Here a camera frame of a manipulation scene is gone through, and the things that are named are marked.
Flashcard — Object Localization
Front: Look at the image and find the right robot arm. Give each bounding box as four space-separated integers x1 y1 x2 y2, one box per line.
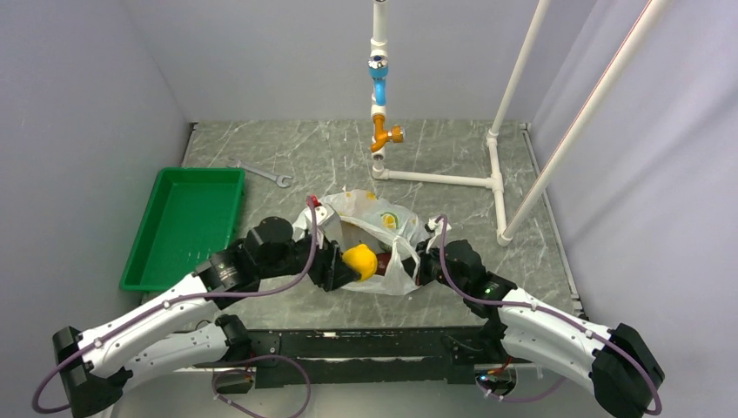
403 240 665 417

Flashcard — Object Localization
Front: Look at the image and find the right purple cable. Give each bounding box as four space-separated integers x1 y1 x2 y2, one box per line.
433 214 664 416

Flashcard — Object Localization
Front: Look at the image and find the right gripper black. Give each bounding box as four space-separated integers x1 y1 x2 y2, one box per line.
399 237 468 294

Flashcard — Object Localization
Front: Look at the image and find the purple cable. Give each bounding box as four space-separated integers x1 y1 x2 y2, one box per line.
31 199 319 415
433 214 664 416

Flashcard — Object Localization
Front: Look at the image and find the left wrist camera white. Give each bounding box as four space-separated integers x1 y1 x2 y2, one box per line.
305 196 344 245

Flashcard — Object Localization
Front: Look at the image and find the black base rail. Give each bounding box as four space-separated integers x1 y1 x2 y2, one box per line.
212 326 517 388

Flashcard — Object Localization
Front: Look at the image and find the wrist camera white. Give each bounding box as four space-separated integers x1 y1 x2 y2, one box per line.
425 215 450 247
305 196 344 245

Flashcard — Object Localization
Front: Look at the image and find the orange pipe valve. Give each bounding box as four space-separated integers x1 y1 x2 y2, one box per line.
371 113 405 152

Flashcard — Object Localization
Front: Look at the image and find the silver wrench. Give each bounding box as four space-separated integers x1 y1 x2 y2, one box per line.
227 159 292 188

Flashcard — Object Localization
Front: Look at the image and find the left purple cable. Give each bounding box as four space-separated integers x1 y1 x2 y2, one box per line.
31 199 319 415

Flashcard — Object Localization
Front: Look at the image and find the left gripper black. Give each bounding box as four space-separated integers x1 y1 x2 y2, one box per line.
258 225 360 291

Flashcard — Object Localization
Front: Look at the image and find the white diagonal pole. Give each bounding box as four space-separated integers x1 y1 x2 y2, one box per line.
497 0 670 246

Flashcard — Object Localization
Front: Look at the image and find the green plastic tray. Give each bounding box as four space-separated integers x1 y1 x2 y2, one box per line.
119 167 245 293

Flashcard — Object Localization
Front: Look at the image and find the white plastic bag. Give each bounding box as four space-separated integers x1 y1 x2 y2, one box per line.
319 189 429 296

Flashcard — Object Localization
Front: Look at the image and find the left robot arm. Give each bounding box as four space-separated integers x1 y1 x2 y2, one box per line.
52 209 377 417

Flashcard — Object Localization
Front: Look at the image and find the dark red fake fruit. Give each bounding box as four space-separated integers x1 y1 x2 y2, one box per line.
375 253 392 276

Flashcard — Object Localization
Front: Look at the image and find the blue pipe valve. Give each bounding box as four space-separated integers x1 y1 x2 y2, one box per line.
367 50 389 106

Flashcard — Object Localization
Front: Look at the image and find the white pvc pipe frame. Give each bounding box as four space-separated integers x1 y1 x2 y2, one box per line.
368 0 554 247

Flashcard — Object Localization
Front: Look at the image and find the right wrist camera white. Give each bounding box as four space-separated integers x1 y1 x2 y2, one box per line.
425 215 450 247

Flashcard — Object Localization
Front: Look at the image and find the yellow fake lemon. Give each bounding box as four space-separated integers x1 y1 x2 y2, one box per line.
342 244 379 281

